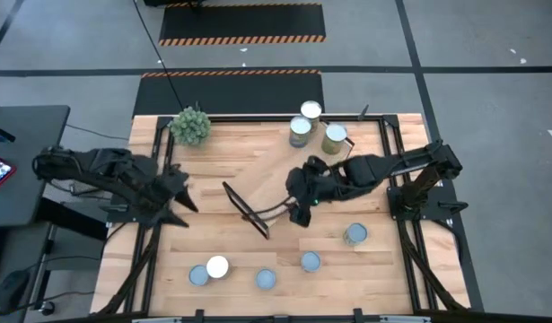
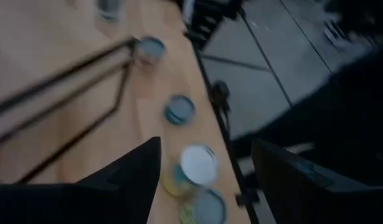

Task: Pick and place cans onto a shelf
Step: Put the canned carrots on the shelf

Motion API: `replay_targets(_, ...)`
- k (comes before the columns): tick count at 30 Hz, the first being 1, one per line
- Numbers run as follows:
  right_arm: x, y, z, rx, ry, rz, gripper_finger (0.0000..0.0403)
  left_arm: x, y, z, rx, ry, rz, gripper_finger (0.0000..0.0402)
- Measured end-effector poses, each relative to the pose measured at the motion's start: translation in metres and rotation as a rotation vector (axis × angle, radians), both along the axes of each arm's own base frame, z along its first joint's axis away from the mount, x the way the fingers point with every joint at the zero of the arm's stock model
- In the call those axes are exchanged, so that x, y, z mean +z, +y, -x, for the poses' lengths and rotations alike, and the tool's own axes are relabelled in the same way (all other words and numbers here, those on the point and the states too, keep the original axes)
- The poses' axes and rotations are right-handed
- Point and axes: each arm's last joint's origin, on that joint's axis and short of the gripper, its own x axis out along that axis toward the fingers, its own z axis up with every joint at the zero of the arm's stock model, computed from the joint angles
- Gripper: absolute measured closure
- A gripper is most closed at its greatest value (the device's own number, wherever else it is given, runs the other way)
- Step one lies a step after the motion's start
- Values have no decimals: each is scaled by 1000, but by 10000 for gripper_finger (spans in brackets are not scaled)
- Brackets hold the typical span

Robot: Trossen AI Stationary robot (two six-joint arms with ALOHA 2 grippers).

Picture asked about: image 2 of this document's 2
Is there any teal fish can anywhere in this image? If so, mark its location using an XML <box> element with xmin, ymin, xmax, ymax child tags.
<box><xmin>163</xmin><ymin>94</ymin><xmax>197</xmax><ymax>127</ymax></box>

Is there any black frame wooden shelf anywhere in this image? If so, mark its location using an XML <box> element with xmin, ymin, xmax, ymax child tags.
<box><xmin>0</xmin><ymin>0</ymin><xmax>139</xmax><ymax>186</ymax></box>

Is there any black table edge frame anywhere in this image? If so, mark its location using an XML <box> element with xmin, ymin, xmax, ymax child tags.
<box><xmin>183</xmin><ymin>29</ymin><xmax>262</xmax><ymax>224</ymax></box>

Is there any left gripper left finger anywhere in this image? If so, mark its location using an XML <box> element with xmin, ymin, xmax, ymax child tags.
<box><xmin>0</xmin><ymin>136</ymin><xmax>163</xmax><ymax>224</ymax></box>

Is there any black floor mat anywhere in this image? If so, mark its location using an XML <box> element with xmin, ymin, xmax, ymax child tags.
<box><xmin>231</xmin><ymin>43</ymin><xmax>383</xmax><ymax>187</ymax></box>

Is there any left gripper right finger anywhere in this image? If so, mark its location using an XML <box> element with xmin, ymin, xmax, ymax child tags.
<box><xmin>251</xmin><ymin>138</ymin><xmax>383</xmax><ymax>224</ymax></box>

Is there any tall yellow blue can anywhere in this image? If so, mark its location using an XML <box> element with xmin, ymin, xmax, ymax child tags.
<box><xmin>161</xmin><ymin>143</ymin><xmax>220</xmax><ymax>198</ymax></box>

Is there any red white tomato can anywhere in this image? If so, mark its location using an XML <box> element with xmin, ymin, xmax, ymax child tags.
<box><xmin>133</xmin><ymin>35</ymin><xmax>167</xmax><ymax>68</ymax></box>

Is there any tall yellow brown can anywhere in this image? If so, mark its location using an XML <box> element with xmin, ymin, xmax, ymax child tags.
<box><xmin>178</xmin><ymin>188</ymin><xmax>229</xmax><ymax>224</ymax></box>

